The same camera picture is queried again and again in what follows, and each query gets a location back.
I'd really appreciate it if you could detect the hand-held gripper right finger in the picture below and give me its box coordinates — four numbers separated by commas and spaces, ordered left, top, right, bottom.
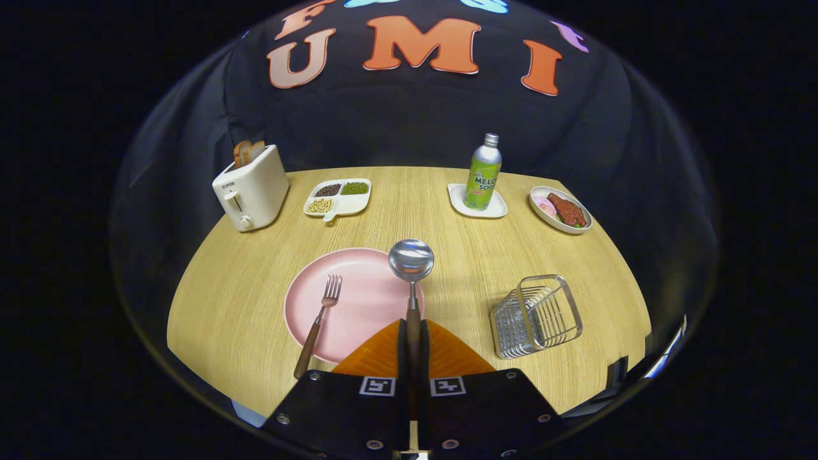
419, 318, 563, 460

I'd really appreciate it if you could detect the white oval plate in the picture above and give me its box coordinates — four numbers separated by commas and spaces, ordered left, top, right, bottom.
529, 186, 593, 235

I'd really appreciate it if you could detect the metal spoon with wooden handle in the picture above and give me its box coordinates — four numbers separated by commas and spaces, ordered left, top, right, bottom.
388, 238, 435, 422

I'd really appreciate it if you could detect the white divided dish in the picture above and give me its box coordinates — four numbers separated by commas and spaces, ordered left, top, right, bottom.
303, 178, 372, 222

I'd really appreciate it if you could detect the metal fork with wooden handle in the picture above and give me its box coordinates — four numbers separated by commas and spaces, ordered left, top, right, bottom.
293, 275, 343, 380

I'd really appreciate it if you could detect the red-brown meat piece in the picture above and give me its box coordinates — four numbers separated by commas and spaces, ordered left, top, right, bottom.
547, 193, 587, 228

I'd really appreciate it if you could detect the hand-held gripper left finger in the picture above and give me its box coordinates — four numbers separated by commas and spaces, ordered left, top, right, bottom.
261, 318, 411, 460

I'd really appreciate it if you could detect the white square coaster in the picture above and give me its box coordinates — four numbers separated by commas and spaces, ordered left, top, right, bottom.
447, 183, 508, 219

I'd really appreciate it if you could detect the green soda bottle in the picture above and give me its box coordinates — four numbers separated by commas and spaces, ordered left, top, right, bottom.
463, 133, 502, 211

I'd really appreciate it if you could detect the white toaster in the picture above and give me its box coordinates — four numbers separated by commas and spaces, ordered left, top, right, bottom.
212, 144, 289, 233

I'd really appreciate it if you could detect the pink round plate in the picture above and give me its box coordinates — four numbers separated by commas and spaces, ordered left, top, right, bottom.
284, 248, 427, 365

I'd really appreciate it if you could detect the metal wire basket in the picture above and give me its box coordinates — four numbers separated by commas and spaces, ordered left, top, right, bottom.
490, 275, 583, 360

